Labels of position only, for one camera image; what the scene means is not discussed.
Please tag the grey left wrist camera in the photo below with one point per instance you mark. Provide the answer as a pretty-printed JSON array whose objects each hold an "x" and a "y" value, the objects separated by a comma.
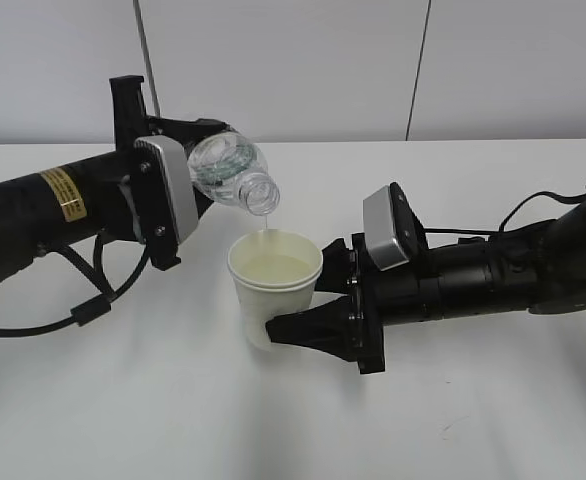
[{"x": 177, "y": 182}]

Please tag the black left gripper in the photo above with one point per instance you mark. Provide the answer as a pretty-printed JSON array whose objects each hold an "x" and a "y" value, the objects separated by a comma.
[{"x": 150, "y": 198}]

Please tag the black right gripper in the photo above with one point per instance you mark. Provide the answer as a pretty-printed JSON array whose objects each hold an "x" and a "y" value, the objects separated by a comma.
[{"x": 332, "y": 327}]

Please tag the clear water bottle green label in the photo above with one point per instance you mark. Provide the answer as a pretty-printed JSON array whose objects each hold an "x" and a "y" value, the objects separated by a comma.
[{"x": 231, "y": 170}]

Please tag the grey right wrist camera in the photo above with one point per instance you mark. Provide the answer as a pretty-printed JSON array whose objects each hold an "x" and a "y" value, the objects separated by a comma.
[{"x": 392, "y": 233}]

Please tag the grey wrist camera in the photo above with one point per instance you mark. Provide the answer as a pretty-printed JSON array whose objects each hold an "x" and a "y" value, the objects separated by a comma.
[
  {"x": 392, "y": 233},
  {"x": 177, "y": 182}
]

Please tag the white paper cup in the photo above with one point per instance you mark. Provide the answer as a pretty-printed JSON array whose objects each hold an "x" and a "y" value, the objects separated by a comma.
[{"x": 274, "y": 273}]

